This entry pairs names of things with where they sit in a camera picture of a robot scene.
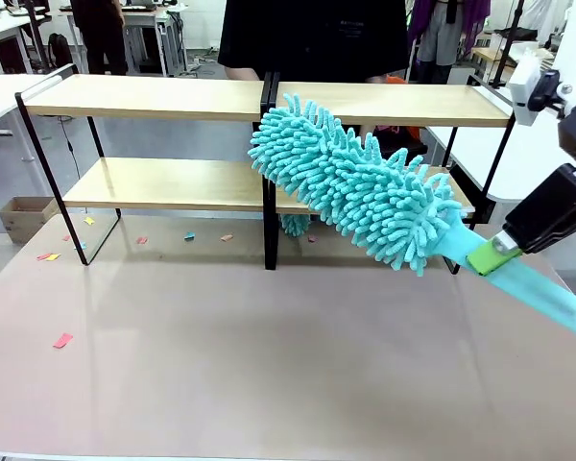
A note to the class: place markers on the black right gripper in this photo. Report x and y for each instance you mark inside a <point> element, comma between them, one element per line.
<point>552,211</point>

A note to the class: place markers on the teal chenille duster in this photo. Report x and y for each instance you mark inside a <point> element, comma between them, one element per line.
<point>365,192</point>
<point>295,225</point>

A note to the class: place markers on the white table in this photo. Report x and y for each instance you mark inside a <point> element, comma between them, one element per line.
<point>5,96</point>
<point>523,158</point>

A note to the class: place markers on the black stand pole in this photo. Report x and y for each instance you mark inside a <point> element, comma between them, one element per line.
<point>511,38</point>

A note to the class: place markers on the person in purple jacket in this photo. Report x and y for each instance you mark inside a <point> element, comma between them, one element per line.
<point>441,29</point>

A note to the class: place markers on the person in black shirt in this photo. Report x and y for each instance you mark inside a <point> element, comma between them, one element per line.
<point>312,38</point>

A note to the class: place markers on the white office desk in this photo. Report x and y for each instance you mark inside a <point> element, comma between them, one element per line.
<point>144,21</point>

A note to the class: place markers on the person in black clothes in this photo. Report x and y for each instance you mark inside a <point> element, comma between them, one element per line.
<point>98,33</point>

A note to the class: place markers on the cardboard box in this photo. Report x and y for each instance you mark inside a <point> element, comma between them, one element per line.
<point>26,216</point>

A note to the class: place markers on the black backpack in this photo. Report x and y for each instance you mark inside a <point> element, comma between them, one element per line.
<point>60,50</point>

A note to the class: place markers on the wooden shelf black metal frame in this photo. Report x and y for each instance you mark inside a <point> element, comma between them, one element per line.
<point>413,103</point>
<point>149,96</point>

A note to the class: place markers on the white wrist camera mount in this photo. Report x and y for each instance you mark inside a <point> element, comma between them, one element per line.
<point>523,86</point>

